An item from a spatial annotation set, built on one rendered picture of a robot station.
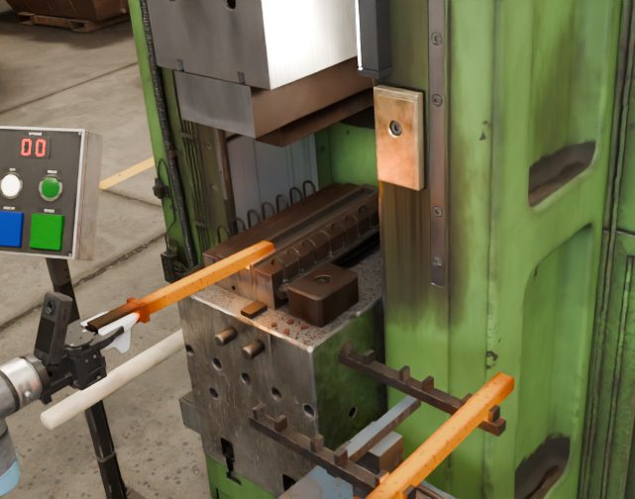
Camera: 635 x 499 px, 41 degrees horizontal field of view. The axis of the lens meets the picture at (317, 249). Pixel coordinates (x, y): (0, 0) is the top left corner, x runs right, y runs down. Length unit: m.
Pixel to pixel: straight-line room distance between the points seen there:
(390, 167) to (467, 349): 0.37
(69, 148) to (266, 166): 0.43
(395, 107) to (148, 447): 1.70
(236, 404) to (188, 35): 0.76
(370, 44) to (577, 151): 0.53
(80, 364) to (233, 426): 0.53
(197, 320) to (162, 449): 1.09
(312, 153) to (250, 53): 0.63
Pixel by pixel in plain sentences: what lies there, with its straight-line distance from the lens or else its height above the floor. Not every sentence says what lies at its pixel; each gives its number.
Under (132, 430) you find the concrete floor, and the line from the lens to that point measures 2.93.
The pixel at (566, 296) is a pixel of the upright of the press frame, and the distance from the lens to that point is 1.91.
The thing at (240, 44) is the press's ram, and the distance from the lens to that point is 1.48.
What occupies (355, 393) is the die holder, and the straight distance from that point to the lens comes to 1.73.
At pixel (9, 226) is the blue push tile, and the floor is 1.02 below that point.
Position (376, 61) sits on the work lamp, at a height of 1.41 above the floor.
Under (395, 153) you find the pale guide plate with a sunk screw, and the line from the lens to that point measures 1.48.
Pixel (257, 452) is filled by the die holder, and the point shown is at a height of 0.57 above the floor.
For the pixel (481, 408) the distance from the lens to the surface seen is 1.32.
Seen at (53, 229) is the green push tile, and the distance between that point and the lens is 1.92.
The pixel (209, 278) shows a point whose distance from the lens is 1.62.
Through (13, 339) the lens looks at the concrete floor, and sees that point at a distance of 3.57.
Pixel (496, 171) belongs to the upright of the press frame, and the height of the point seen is 1.24.
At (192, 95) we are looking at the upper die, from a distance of 1.62.
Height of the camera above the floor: 1.80
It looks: 28 degrees down
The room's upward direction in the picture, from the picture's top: 5 degrees counter-clockwise
